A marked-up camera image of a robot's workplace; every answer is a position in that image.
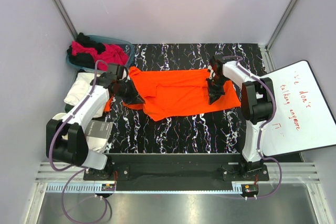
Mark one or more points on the aluminium frame rail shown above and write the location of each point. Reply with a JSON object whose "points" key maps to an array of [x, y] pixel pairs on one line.
{"points": [[291, 173]]}

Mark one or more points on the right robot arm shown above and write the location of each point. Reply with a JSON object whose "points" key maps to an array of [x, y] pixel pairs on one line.
{"points": [[258, 106]]}

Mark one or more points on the whiteboard with red writing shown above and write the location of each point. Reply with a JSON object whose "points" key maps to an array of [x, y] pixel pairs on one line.
{"points": [[303, 119]]}

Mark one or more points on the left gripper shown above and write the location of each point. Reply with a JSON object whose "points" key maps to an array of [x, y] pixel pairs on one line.
{"points": [[134, 98]]}

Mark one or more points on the folded dark green t-shirt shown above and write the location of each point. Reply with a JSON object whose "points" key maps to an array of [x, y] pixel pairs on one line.
{"points": [[68, 108]]}

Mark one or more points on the stack of papers and books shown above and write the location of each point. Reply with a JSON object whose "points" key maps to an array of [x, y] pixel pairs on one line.
{"points": [[97, 134]]}

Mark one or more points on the yellow-green mug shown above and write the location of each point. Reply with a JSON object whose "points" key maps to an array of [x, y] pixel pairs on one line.
{"points": [[59, 116]]}

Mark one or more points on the folded white t-shirt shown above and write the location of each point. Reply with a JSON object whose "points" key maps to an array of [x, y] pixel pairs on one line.
{"points": [[80, 88]]}

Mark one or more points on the magenta t-shirt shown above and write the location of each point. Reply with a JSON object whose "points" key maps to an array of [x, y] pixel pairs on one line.
{"points": [[106, 52]]}

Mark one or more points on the black t-shirt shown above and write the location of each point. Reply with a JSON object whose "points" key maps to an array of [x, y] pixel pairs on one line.
{"points": [[84, 60]]}

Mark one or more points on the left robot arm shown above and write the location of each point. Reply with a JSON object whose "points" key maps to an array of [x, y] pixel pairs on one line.
{"points": [[65, 138]]}

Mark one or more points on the orange t-shirt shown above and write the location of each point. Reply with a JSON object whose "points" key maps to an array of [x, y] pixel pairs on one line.
{"points": [[178, 93]]}

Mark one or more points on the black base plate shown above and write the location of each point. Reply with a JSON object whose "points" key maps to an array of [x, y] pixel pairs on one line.
{"points": [[178, 172]]}

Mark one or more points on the clear blue plastic bin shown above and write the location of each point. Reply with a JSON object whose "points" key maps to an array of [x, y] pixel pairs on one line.
{"points": [[125, 45]]}

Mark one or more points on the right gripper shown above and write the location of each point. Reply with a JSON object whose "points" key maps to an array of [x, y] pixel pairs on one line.
{"points": [[214, 95]]}

